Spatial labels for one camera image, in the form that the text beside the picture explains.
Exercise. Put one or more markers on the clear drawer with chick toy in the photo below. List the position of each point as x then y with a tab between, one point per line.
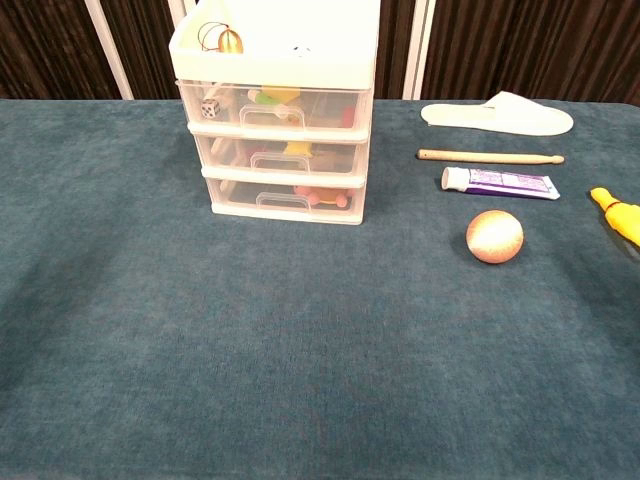
345	157

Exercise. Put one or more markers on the teal table cloth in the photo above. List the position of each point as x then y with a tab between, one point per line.
200	375

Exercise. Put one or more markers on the white die black dots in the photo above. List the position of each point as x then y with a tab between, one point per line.
210	109

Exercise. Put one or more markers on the white plastic drawer unit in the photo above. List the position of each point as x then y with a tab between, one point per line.
280	65

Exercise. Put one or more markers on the white frame post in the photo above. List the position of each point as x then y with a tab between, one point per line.
110	50
176	12
419	50

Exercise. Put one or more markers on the green white toy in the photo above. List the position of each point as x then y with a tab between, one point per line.
256	96

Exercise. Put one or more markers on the clear drawer with die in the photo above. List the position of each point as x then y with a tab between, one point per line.
330	107

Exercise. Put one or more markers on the purple white toothpaste tube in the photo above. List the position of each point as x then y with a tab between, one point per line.
500	181

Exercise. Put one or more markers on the yellow toy block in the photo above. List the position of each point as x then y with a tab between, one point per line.
282	93

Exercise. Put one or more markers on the yellow rubber toy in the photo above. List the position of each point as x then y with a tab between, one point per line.
625	217

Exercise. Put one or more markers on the orange ball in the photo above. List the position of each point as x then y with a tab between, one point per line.
495	236

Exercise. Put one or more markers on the dark brown pleated curtain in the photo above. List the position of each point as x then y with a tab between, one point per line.
50	50

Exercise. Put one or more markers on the wooden stick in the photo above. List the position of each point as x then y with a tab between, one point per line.
490	157

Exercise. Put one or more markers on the white slipper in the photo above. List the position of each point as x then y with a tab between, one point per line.
500	117

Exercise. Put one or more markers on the small white black-dotted object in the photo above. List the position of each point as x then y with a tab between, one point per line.
301	50

